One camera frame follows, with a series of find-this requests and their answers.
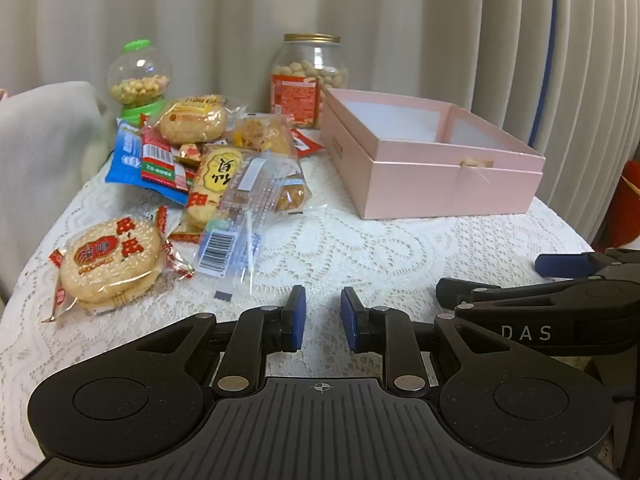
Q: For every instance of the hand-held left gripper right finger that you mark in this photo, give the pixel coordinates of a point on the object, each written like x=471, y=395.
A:
x=349, y=320

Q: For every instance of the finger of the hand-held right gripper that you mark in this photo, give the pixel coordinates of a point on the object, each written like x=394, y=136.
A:
x=470, y=292
x=562, y=265

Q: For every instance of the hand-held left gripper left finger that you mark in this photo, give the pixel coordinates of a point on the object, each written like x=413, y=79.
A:
x=298, y=317

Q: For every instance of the pink cardboard box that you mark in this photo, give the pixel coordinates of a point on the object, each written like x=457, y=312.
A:
x=440, y=180

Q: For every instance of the clear barcode pastry packet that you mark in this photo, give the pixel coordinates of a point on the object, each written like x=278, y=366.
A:
x=260, y=195

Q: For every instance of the yellow rice cracker packet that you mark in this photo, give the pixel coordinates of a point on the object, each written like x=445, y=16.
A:
x=215, y=185

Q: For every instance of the small red packet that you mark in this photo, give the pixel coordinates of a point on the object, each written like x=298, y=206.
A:
x=306, y=144

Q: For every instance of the flaky pastry packet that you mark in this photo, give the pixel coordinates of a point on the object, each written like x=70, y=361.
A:
x=260, y=132

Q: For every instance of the round sesame cracker packet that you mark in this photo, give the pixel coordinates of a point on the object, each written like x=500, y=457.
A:
x=110, y=265

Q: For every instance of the small candy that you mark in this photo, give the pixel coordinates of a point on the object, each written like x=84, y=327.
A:
x=189, y=152

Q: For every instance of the red green-striped snack packet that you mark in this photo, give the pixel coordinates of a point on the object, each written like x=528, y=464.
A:
x=157, y=157

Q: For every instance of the yellow bun packet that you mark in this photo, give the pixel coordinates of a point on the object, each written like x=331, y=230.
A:
x=192, y=117

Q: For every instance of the blue snack packet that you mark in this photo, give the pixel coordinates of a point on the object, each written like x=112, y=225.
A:
x=125, y=155

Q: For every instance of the white lace tablecloth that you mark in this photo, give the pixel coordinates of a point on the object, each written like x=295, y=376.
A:
x=375, y=260

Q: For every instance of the small black tag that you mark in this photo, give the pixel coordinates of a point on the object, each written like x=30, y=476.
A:
x=223, y=294

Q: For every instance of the red pedal bin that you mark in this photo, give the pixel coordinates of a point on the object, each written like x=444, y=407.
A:
x=630, y=200

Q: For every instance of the glass peanut jar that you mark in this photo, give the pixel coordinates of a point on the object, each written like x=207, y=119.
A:
x=295, y=95

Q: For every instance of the green candy dispenser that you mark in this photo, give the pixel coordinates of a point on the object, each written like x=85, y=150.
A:
x=140, y=80

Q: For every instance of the white cushion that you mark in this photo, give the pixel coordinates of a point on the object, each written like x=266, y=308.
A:
x=40, y=160

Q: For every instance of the beige curtain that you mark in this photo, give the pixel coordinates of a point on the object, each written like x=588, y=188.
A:
x=225, y=10

